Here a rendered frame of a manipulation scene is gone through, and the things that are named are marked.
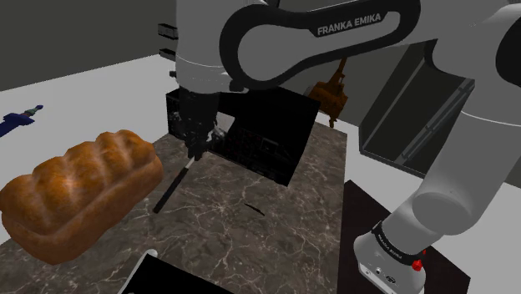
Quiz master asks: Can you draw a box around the black box appliance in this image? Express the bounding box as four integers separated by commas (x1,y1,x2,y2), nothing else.
165,86,322,188

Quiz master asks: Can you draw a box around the black knife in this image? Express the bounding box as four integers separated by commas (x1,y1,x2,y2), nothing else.
152,156,196,215

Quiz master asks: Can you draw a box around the thin black sliver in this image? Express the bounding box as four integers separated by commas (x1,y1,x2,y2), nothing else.
243,202,266,217

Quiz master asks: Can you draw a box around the brown figure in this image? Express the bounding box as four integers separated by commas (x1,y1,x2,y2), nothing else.
306,58,349,129

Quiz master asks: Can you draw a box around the brown bread loaf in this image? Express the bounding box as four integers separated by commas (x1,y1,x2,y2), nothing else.
0,129,165,266

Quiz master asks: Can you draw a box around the black tablet with white edge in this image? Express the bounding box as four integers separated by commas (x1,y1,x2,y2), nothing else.
117,248,234,294

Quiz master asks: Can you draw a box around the dark robot stand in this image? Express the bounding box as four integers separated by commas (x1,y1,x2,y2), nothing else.
336,179,472,294

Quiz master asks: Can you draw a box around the dark grey open cabinet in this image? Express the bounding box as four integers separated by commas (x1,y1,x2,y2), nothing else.
358,38,477,179

